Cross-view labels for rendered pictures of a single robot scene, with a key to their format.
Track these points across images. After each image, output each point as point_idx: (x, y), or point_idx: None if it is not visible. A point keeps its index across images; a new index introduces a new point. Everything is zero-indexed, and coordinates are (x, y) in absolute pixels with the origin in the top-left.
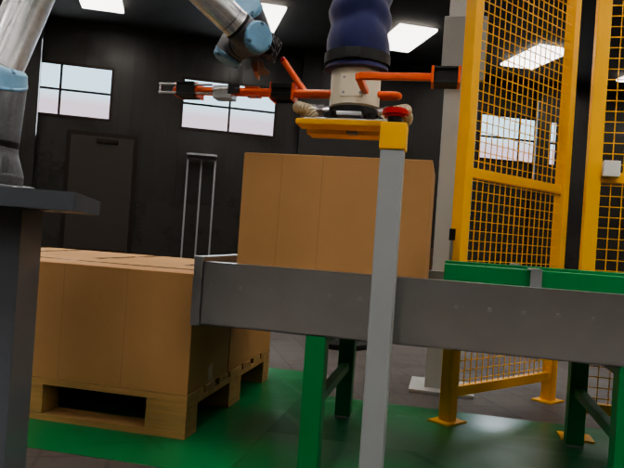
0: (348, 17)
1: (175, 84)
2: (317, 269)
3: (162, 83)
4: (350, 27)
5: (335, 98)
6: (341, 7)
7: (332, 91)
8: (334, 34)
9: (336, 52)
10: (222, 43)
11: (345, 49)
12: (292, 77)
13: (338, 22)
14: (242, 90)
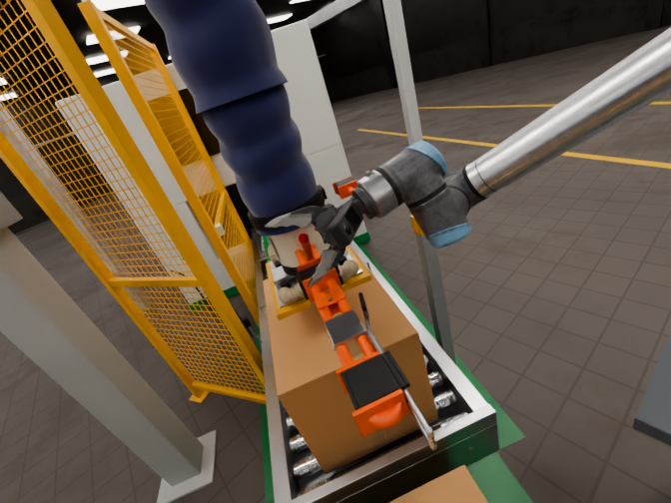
0: (303, 156)
1: (408, 392)
2: (421, 339)
3: (427, 423)
4: (311, 167)
5: (326, 246)
6: (301, 146)
7: (320, 242)
8: (309, 180)
9: (321, 198)
10: (464, 215)
11: (325, 192)
12: (312, 251)
13: (302, 165)
14: (348, 303)
